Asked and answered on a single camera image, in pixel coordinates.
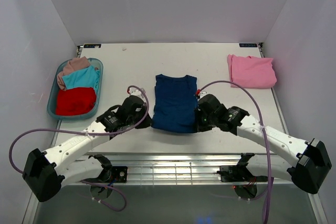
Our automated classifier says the aluminium front rail frame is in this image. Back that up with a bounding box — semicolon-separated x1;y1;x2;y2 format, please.
33;153;316;187

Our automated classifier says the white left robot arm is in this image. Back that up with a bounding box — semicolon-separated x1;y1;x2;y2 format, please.
23;95;151;202

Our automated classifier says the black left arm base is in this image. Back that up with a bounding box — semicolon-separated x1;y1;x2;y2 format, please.
85;166;128;184

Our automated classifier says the red t shirt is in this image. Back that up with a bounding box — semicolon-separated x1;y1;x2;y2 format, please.
56;87;97;116

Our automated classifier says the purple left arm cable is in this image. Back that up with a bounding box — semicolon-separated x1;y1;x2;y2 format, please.
8;84;151;212

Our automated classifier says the teal plastic tray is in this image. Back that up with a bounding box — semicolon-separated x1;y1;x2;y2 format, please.
47;58;103;121

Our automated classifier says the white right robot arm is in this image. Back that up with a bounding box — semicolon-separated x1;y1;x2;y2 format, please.
196;94;332;194

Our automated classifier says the dark blue t shirt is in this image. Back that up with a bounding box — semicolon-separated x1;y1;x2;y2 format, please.
152;74;197;134

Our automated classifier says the beige t shirt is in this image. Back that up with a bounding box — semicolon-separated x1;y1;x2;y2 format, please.
57;57;90;91

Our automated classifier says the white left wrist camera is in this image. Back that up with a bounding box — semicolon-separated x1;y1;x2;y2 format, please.
127;88;145;98

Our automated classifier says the light blue t shirt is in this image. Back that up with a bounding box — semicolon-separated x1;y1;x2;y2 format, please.
62;66;100;92

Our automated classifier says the folded pink t shirt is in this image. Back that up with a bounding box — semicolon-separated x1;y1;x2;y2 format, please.
227;55;277;89

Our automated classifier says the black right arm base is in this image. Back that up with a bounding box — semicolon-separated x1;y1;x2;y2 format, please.
216;165;268;182

